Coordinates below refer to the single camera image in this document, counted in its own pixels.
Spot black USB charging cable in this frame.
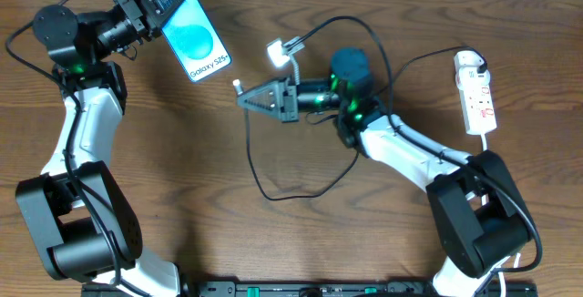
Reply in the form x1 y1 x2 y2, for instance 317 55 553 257
231 46 488 202

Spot blue Galaxy smartphone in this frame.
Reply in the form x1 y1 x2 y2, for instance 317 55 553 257
163 0 231 83

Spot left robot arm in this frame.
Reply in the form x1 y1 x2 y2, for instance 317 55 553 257
15 0 194 296

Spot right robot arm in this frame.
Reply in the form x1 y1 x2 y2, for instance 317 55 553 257
233 47 541 296

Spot white USB charger plug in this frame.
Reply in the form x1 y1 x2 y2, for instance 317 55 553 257
454 49 487 71

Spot white power strip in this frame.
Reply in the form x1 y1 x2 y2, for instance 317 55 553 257
455 67 497 136

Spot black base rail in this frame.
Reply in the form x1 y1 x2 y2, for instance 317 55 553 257
80 281 538 297

